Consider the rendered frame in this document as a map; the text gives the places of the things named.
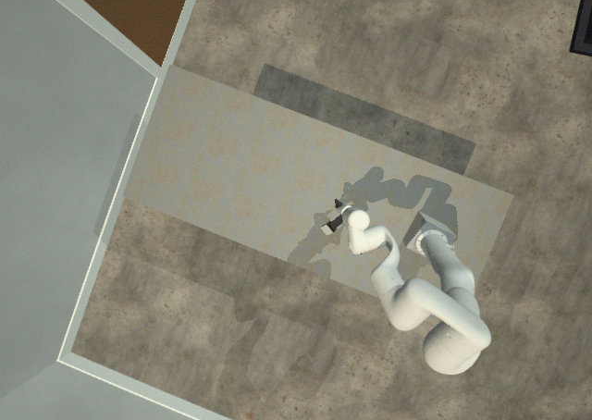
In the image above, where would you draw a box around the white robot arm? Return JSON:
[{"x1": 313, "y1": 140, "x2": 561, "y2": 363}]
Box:
[{"x1": 321, "y1": 207, "x2": 491, "y2": 375}]

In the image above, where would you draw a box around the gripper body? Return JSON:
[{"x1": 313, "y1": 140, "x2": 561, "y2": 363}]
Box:
[{"x1": 338, "y1": 203, "x2": 351, "y2": 215}]

